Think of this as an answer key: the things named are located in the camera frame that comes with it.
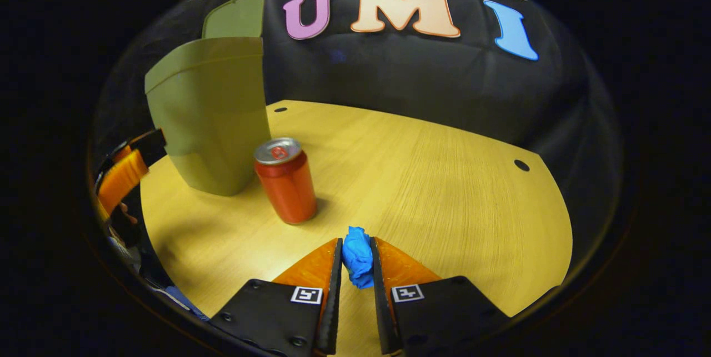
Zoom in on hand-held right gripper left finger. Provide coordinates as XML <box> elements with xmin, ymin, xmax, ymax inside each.
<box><xmin>209</xmin><ymin>237</ymin><xmax>344</xmax><ymax>356</ymax></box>

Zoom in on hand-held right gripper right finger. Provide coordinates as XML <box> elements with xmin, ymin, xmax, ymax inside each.
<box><xmin>370</xmin><ymin>237</ymin><xmax>512</xmax><ymax>355</ymax></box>

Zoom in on blue paper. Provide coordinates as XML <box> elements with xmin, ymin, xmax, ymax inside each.
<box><xmin>342</xmin><ymin>226</ymin><xmax>375</xmax><ymax>290</ymax></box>

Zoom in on green desktop garbage bin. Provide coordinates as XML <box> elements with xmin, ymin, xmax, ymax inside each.
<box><xmin>144</xmin><ymin>0</ymin><xmax>272</xmax><ymax>197</ymax></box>

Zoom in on red pop can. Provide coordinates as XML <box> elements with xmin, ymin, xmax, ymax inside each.
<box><xmin>254</xmin><ymin>137</ymin><xmax>318</xmax><ymax>225</ymax></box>

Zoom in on person's blue clothing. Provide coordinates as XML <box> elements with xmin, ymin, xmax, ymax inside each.
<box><xmin>150</xmin><ymin>282</ymin><xmax>211</xmax><ymax>323</ymax></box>

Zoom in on black backdrop cloth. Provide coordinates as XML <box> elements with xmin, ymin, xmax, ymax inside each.
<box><xmin>94</xmin><ymin>0</ymin><xmax>623</xmax><ymax>224</ymax></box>

